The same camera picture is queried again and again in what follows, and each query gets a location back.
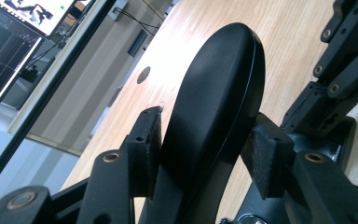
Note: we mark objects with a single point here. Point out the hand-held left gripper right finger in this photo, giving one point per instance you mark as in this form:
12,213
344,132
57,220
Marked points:
270,161

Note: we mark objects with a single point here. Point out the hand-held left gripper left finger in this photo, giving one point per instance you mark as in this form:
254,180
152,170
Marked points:
143,155

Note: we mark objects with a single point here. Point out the round dark table grommet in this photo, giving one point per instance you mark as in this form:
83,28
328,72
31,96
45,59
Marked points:
143,75

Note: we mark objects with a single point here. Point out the white power socket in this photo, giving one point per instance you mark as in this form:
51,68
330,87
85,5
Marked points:
118,8

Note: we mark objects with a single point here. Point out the dark monitor with graphs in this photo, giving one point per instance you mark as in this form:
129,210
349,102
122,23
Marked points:
3,59

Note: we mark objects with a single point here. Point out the bright monitor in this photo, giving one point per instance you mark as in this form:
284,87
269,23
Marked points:
43,14

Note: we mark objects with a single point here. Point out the black frame bar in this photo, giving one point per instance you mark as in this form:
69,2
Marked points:
43,99

